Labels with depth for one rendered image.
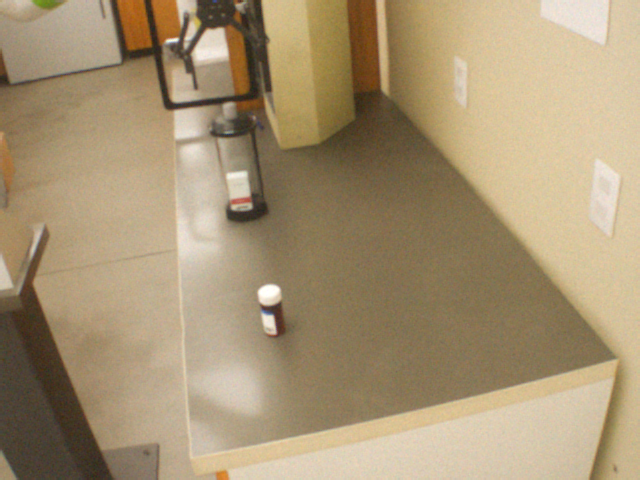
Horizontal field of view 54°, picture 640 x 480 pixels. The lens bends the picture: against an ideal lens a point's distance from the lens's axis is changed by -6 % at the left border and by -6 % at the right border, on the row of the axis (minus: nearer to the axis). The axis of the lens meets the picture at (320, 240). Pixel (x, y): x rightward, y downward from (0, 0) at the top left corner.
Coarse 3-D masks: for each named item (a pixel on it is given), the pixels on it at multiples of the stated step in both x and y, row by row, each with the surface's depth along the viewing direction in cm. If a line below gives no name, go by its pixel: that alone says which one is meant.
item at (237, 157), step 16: (208, 128) 145; (224, 144) 144; (240, 144) 144; (224, 160) 146; (240, 160) 146; (256, 160) 149; (224, 176) 149; (240, 176) 148; (256, 176) 150; (224, 192) 152; (240, 192) 150; (256, 192) 151; (240, 208) 152
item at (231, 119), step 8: (224, 104) 143; (232, 104) 143; (224, 112) 144; (232, 112) 143; (240, 112) 147; (216, 120) 144; (224, 120) 144; (232, 120) 143; (240, 120) 143; (248, 120) 144; (216, 128) 143; (224, 128) 142; (232, 128) 142; (240, 128) 142
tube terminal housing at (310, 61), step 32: (288, 0) 166; (320, 0) 172; (288, 32) 170; (320, 32) 175; (288, 64) 174; (320, 64) 179; (288, 96) 179; (320, 96) 183; (352, 96) 197; (288, 128) 184; (320, 128) 186
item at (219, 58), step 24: (168, 0) 191; (192, 0) 191; (168, 24) 195; (192, 24) 195; (216, 48) 200; (240, 48) 200; (168, 72) 202; (216, 72) 204; (240, 72) 204; (192, 96) 207; (216, 96) 208
